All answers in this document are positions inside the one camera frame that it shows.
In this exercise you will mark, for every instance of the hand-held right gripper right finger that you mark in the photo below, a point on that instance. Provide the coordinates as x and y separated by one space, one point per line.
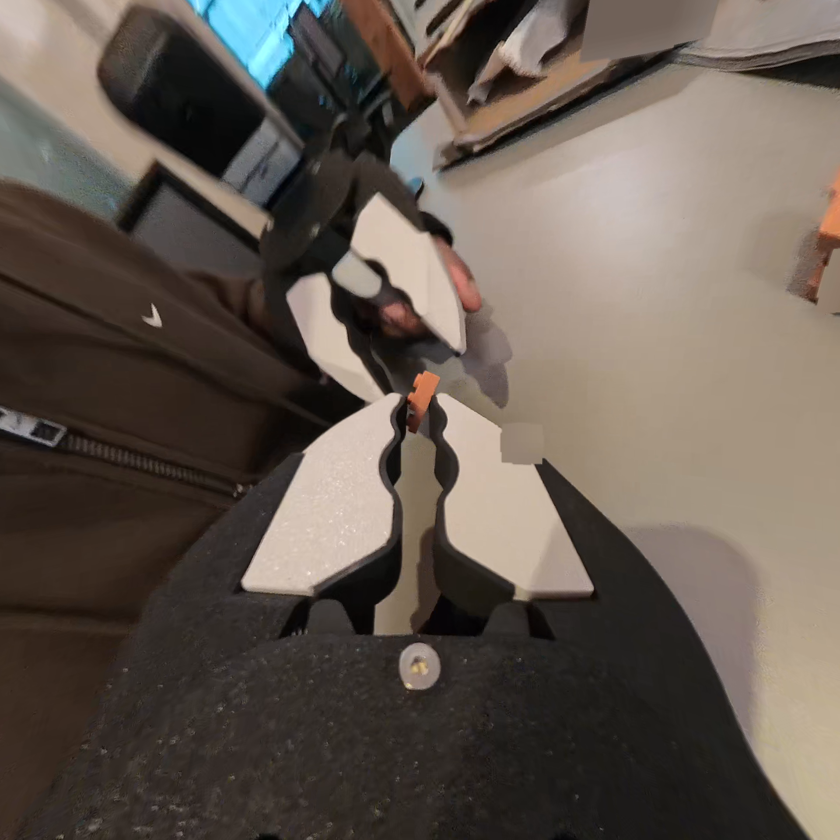
499 518

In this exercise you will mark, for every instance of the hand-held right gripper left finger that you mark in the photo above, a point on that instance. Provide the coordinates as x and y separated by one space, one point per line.
328 512

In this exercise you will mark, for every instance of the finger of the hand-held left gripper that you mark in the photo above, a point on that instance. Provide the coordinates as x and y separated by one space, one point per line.
413 262
321 328

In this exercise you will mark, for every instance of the small brick assembly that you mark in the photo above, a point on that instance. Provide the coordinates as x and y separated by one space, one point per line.
420 397

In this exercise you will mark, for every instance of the grey desk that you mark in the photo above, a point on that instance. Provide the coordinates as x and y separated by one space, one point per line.
656 328

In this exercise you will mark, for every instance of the person's left hand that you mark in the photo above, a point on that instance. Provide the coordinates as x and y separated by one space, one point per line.
469 292

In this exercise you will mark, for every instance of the printed cardboard box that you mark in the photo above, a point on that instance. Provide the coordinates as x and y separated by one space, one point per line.
525 111

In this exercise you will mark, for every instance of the brown zip jacket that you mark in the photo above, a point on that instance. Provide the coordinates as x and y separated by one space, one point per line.
98 367

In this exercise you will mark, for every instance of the white paper bag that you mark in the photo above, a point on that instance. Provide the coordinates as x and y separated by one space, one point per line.
525 46

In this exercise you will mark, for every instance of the multicoloured brick model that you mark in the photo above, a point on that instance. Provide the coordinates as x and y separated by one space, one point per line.
828 229

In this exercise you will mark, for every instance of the grey instruction booklet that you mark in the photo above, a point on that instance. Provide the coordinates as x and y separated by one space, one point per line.
774 39

